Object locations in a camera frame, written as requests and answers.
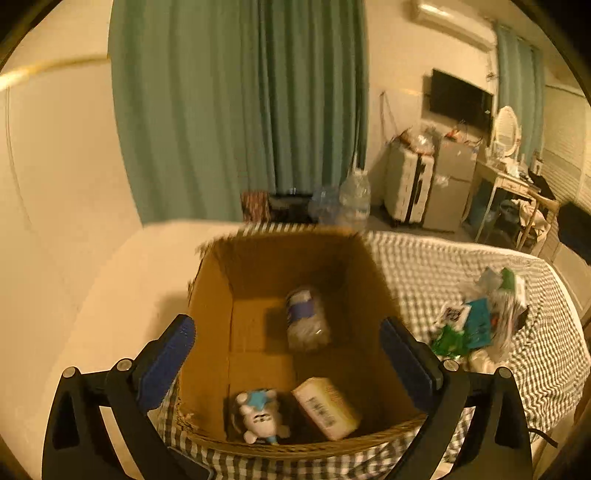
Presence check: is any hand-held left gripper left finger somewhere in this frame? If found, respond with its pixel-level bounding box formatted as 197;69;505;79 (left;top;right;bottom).
42;314;213;480

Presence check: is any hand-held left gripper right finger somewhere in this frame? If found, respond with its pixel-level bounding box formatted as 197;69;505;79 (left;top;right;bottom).
379;318;536;480

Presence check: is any brown cardboard box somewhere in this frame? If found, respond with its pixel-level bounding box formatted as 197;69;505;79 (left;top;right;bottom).
178;226;428;455

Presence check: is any green snack packet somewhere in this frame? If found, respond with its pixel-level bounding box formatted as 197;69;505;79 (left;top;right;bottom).
433;323;468;357

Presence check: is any white card with square code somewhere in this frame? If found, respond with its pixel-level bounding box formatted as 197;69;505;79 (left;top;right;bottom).
438;302;472;329

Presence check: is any teal card packet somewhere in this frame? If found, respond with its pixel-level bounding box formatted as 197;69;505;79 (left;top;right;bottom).
464;298;494;348

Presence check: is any grey checked blanket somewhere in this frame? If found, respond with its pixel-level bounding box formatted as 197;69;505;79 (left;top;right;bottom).
152;224;585;480

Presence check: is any small tan barcode box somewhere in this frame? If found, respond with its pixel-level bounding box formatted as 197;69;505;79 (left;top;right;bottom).
291;377;362;441

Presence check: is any white and blue toy figure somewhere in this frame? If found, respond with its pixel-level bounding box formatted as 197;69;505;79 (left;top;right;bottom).
231;388;291;445

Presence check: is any wrapped jar with blue label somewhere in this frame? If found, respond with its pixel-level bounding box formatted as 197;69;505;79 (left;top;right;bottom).
285;286;332;352

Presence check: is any clear plastic packet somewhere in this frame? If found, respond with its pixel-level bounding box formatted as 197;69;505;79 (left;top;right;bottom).
480;267;529;361

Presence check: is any large clear water bottle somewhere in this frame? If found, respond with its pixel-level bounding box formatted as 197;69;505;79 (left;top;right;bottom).
339;168;372;229

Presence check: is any pack of water bottles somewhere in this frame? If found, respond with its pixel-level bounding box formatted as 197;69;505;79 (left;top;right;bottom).
308;185;342;227

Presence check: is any white suitcase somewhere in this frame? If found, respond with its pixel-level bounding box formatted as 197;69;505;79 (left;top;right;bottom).
384;141;437;228

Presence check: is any patterned brown box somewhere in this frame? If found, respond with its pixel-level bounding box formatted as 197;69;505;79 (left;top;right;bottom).
240;190;272;224

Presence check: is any grey mini fridge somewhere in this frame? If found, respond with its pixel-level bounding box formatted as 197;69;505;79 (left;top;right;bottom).
422;136;478;233

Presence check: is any wooden chair with clothes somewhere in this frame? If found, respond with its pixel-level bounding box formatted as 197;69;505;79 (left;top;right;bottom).
499;191;559;254

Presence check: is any black bag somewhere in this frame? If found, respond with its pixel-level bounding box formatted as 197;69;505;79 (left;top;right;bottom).
269;191;315;224

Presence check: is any white vanity desk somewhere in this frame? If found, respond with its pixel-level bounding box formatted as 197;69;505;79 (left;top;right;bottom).
462;159;541;245

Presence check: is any clear plastic bag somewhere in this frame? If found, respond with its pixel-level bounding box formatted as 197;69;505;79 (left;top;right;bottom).
406;127;437;155

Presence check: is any black pouch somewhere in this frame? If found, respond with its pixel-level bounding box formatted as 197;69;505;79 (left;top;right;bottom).
529;171;555;200

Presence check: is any wide green curtain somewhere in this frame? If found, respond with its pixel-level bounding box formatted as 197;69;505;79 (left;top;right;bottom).
108;0;370;227

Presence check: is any white oval vanity mirror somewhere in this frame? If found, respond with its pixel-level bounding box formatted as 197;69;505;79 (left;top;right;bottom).
490;105;522;160

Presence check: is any white louvred wardrobe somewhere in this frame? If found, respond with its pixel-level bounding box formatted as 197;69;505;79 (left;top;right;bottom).
538;85;591;259

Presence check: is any narrow green curtain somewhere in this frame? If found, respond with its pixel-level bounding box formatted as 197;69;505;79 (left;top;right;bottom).
494;21;546;162

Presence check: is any white air conditioner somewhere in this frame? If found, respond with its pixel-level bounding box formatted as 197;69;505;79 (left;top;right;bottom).
411;0;497;51

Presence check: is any hanging wall cable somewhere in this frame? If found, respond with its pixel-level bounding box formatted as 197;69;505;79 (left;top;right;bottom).
379;90;393;144

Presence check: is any black wall television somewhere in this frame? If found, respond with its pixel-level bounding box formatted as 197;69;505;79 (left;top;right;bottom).
430;68;495;134

